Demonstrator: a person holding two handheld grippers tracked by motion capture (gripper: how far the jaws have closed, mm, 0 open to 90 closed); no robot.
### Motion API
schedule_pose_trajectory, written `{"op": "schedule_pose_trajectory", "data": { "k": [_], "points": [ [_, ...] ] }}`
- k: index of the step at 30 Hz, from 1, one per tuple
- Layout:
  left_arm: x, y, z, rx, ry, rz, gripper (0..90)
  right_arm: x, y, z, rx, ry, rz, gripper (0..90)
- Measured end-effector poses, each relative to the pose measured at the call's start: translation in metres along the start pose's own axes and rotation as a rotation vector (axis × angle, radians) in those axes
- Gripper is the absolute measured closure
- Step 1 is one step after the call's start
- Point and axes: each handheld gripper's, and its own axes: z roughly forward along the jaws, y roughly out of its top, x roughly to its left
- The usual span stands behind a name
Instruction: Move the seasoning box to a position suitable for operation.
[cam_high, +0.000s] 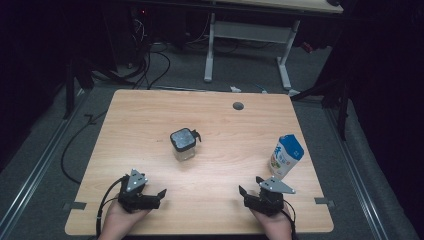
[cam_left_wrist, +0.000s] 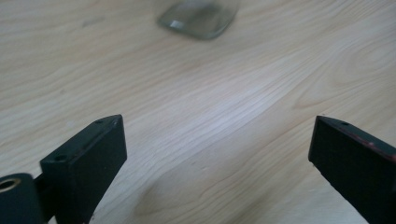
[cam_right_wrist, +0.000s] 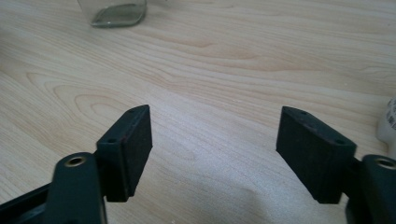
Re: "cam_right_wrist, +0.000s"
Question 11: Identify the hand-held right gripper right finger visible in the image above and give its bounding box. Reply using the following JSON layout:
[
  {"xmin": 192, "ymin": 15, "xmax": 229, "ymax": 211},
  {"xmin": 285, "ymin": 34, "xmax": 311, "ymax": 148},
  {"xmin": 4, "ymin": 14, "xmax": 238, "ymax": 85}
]
[{"xmin": 276, "ymin": 105, "xmax": 358, "ymax": 205}]

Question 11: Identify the white printed refill pouch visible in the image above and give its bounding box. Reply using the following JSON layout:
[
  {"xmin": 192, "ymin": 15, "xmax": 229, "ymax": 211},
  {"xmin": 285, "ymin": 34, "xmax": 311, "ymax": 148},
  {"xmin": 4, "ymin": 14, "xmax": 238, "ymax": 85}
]
[{"xmin": 375, "ymin": 97, "xmax": 396, "ymax": 151}]

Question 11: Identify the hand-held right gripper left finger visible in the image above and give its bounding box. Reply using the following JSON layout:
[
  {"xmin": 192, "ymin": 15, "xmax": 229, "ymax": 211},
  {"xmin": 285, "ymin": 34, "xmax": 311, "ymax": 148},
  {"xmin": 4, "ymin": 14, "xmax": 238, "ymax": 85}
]
[{"xmin": 95, "ymin": 104, "xmax": 153, "ymax": 203}]

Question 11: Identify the square glass jar black lid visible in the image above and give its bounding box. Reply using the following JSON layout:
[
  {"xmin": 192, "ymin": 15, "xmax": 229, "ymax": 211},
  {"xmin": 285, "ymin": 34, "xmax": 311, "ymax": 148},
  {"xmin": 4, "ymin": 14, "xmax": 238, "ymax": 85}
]
[{"xmin": 77, "ymin": 0, "xmax": 148, "ymax": 28}]

